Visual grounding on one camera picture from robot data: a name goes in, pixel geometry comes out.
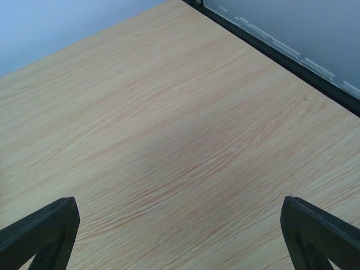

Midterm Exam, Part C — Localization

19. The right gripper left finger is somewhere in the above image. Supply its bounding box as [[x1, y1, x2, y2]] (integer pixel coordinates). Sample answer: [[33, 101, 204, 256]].
[[1, 197, 80, 269]]

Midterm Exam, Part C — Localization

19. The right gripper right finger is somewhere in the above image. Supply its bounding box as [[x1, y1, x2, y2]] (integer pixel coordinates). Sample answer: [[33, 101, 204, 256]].
[[280, 196, 359, 269]]

